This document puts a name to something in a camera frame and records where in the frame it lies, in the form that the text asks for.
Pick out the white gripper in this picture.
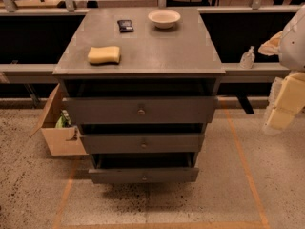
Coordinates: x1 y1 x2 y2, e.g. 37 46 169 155
258 5 305 135

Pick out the yellow sponge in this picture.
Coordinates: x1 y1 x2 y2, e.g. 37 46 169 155
88 46 120 64

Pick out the clear sanitizer bottle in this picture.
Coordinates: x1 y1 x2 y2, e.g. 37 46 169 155
239 46 255 69

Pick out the white ceramic bowl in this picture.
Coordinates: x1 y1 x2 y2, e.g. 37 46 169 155
148 10 181 29

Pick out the grey drawer cabinet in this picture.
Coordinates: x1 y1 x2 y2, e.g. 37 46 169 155
53 8 225 183

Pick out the middle grey drawer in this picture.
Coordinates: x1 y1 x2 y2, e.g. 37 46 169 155
80 134 204 154

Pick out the grey drawer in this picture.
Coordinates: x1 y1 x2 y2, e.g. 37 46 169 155
89 167 199 183
64 96 217 124
80 134 204 154

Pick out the dark snack packet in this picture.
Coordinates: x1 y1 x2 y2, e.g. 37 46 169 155
117 20 134 32

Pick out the top grey drawer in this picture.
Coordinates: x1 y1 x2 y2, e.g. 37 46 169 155
64 96 217 124

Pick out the bottom grey drawer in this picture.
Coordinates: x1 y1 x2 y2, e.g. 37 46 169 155
89 167 199 183

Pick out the green item in box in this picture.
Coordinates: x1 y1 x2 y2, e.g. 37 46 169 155
55 110 71 128

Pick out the cardboard box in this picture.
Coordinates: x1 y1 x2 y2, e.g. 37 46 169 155
30 85 86 156

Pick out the grey metal railing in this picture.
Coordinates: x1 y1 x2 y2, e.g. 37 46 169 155
0 7 298 106

